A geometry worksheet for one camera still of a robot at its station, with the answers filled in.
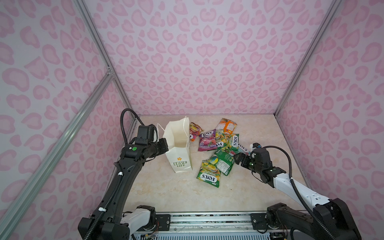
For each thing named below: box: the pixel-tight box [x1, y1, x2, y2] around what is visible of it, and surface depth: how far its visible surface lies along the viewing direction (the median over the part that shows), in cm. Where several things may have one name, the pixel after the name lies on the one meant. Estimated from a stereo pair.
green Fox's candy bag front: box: [196, 156, 221, 188], surface depth 89 cm
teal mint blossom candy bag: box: [237, 143, 251, 156], surface depth 97 cm
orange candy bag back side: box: [215, 118, 238, 135], surface depth 112 cm
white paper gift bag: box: [163, 116, 193, 173], surface depth 82 cm
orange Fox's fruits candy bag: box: [189, 122, 204, 142], surface depth 108 cm
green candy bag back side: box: [214, 150, 235, 176], surface depth 92 cm
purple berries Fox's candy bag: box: [197, 129, 218, 152], surface depth 102 cm
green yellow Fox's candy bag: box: [215, 129, 240, 152], surface depth 100 cm
